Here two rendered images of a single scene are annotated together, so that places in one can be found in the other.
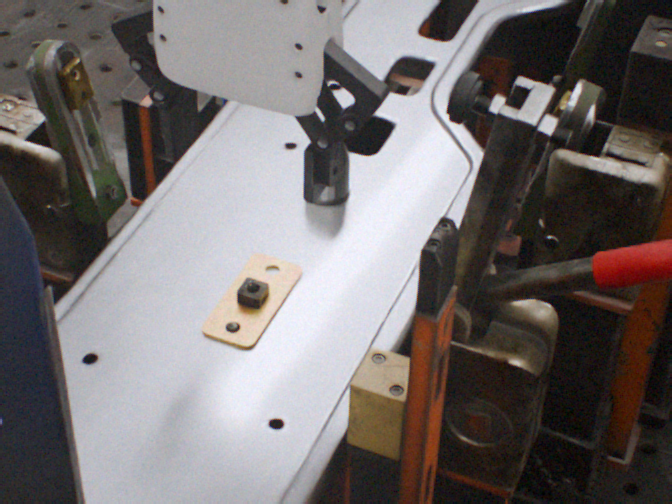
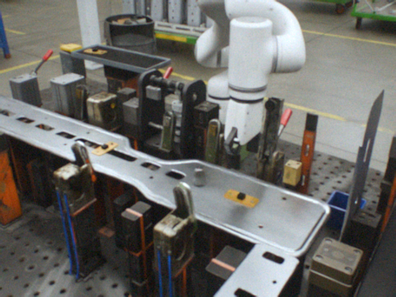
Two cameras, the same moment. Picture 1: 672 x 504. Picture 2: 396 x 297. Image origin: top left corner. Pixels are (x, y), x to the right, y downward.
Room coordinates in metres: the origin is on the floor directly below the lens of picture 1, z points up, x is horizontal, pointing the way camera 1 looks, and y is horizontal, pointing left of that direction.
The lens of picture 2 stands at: (0.56, 0.93, 1.62)
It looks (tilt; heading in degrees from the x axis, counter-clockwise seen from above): 29 degrees down; 281
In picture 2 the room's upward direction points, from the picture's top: straight up
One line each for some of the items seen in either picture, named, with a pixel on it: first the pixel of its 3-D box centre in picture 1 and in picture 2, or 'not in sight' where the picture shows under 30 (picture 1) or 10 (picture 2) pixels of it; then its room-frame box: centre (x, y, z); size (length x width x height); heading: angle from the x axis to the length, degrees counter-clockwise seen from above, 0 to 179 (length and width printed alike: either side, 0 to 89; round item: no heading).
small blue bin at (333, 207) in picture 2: not in sight; (344, 213); (0.32, -0.29, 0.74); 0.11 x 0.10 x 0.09; 158
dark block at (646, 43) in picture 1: (634, 268); (205, 164); (0.78, -0.24, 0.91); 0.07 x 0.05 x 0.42; 68
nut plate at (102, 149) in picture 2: not in sight; (105, 147); (1.06, -0.12, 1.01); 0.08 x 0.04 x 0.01; 67
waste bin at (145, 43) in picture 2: not in sight; (132, 55); (2.06, -3.09, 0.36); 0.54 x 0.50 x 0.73; 64
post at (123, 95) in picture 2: not in sight; (131, 141); (1.07, -0.36, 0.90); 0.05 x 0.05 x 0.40; 68
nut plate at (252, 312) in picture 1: (253, 294); (241, 196); (0.63, 0.05, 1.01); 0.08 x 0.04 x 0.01; 158
